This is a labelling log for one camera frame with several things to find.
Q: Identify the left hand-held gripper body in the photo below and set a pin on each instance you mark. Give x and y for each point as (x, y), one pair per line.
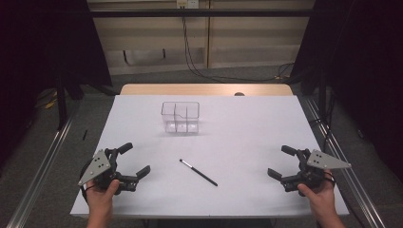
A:
(98, 164)

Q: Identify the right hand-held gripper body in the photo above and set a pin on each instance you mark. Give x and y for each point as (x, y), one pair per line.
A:
(323, 160)

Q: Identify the person's left hand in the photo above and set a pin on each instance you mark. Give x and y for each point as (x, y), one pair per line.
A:
(101, 198)

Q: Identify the person's right hand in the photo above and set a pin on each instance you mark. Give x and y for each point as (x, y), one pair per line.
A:
(320, 198)

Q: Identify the small black stick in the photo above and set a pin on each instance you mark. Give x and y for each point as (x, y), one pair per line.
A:
(85, 134)

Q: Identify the white table sheet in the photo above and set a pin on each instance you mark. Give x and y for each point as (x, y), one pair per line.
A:
(237, 142)

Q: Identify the clear plastic organizer box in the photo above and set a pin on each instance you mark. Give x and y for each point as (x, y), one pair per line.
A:
(180, 118)

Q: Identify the black metal stand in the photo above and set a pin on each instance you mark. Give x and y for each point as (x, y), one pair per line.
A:
(322, 95)
(61, 101)

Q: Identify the wooden table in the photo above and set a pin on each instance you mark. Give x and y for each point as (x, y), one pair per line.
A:
(190, 89)

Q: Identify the dark curtain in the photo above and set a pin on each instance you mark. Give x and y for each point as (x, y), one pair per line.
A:
(41, 47)
(364, 63)

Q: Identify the metal floor rail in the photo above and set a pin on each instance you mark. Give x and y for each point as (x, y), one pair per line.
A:
(41, 171)
(355, 186)

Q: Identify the black horizontal frame bar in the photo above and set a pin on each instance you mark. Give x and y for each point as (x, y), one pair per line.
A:
(221, 12)

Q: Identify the white wall outlet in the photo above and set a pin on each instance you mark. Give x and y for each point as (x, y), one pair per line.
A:
(187, 3)

